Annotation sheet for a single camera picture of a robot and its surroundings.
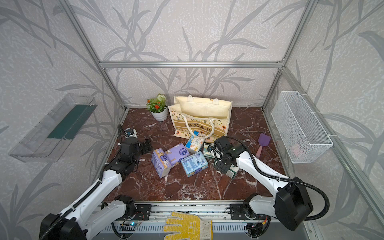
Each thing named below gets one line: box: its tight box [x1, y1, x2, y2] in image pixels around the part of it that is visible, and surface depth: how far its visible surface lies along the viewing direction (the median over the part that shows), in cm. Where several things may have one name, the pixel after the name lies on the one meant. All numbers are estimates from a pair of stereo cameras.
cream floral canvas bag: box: [168, 94, 233, 143], surface depth 91 cm
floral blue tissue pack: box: [185, 130, 205, 153], surface depth 94 cm
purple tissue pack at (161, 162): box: [151, 148, 172, 179], surface depth 84 cm
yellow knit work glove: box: [162, 210, 214, 240], surface depth 71 cm
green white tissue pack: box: [226, 163, 240, 179], surface depth 81 cm
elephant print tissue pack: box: [203, 142, 216, 159], surface depth 91 cm
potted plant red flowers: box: [145, 94, 168, 122], surface depth 105 cm
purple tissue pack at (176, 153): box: [164, 143, 190, 165], surface depth 91 cm
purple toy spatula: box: [255, 133, 271, 159], surface depth 102 cm
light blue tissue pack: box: [180, 151, 209, 178], surface depth 87 cm
